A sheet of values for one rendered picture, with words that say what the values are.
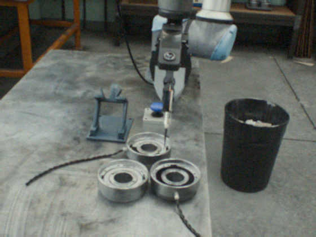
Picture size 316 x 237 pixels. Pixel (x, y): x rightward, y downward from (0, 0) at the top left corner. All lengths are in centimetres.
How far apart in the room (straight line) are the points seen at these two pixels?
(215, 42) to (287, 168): 142
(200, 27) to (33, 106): 55
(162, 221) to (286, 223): 138
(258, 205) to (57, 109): 131
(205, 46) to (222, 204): 108
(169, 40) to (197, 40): 41
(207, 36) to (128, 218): 67
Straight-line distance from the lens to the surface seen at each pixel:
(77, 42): 427
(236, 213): 210
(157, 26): 130
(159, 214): 80
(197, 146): 102
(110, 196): 81
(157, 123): 103
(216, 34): 125
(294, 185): 240
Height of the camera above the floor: 132
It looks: 28 degrees down
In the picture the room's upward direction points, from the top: 4 degrees clockwise
